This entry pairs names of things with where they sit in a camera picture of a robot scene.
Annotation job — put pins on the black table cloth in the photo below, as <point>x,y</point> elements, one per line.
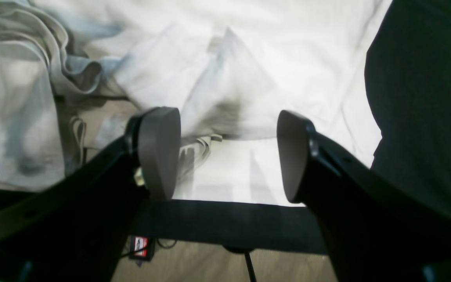
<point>407,75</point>

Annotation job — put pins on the white T-shirt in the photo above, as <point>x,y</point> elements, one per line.
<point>72,73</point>

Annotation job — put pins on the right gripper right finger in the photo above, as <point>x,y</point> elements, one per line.
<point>373,231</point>

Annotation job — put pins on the black box with name sticker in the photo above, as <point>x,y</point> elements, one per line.
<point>142,248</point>

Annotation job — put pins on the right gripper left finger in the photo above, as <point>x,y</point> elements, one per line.
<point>76,230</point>

